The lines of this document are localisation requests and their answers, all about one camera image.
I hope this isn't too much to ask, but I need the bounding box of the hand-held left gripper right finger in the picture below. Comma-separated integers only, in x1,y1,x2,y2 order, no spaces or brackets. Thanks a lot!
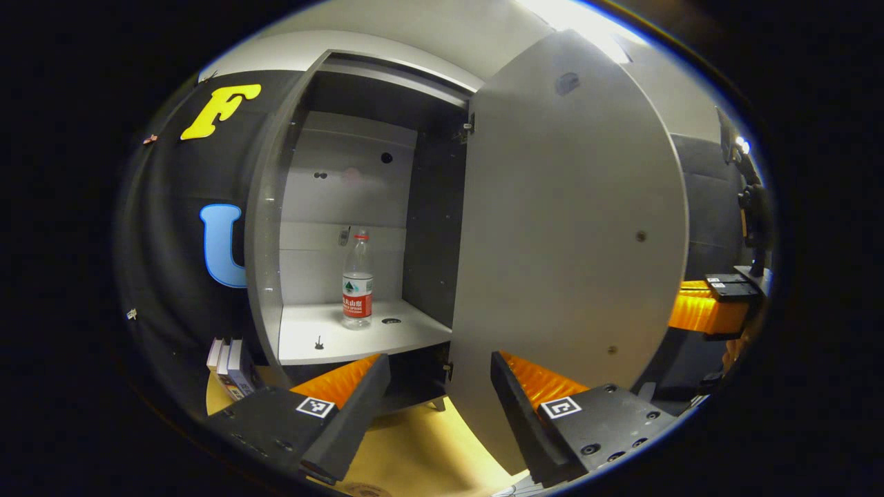
490,351,681,489

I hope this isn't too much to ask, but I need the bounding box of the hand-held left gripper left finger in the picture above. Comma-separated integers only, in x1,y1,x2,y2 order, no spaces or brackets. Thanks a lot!
207,353,392,484

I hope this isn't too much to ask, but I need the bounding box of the clear plastic bottle red label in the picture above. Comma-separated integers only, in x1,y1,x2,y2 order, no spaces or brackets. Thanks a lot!
341,230,374,331

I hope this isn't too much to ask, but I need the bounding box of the beige cabinet door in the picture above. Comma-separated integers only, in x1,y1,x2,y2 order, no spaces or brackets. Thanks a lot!
445,29,690,477

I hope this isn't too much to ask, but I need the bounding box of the grey cabinet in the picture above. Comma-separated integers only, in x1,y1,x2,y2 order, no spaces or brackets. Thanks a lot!
243,48,477,415

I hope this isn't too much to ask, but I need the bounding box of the long ceiling light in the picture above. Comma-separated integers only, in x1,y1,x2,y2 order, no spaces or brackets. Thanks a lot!
518,0,651,64

